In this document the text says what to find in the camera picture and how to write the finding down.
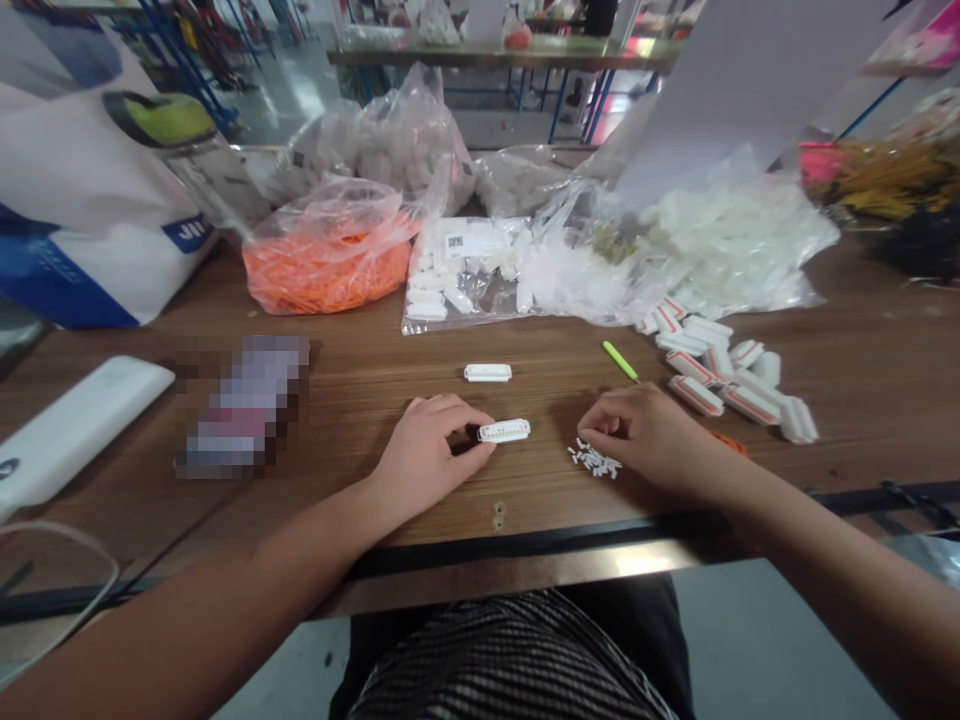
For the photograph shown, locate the white paper sheet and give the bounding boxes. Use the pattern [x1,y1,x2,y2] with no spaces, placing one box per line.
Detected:
[611,0,913,213]

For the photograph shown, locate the bottle with green lid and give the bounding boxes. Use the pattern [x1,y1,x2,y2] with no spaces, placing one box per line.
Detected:
[101,89,249,234]

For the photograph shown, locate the person's left hand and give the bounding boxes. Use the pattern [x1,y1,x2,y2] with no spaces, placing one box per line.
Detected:
[372,393,499,517]

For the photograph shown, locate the large clear bag white parts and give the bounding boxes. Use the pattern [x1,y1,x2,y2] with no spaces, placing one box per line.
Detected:
[520,142,843,328]

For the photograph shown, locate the clear zip bag white parts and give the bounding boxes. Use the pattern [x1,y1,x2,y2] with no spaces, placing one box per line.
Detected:
[401,215,538,336]

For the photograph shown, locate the pile of white orange connectors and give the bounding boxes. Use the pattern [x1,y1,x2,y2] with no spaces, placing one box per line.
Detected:
[634,296,820,446]

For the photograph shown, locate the background work table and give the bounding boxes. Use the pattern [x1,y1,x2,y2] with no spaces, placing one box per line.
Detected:
[326,29,684,145]

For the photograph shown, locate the bundle of yellow wires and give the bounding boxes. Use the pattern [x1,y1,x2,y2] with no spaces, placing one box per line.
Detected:
[806,134,960,226]

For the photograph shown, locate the person's right hand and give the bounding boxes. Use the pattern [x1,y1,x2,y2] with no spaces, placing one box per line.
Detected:
[578,383,744,511]

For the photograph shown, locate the pile of small white pins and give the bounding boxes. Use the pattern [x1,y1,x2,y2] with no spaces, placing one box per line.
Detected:
[566,437,625,481]

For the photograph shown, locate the small clear bag white parts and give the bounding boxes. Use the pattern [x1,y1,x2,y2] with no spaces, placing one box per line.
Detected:
[473,143,583,219]

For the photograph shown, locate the white blue shopping bag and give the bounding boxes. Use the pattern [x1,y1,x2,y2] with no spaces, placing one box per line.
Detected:
[0,8,220,331]

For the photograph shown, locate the green handled pick tool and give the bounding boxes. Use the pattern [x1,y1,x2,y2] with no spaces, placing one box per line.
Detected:
[602,340,641,385]

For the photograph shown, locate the tall clear bag white parts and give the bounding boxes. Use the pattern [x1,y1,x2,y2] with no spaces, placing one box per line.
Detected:
[277,61,477,219]

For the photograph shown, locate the person's body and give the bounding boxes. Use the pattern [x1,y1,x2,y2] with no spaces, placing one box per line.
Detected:
[328,573,699,720]

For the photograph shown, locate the white power bank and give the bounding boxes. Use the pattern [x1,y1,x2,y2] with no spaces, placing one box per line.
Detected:
[0,355,177,525]

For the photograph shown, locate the bag of orange plastic parts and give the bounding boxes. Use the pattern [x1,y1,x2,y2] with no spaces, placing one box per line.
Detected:
[241,173,426,317]

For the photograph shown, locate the white cable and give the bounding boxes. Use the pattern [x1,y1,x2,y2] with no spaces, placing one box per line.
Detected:
[0,519,121,667]

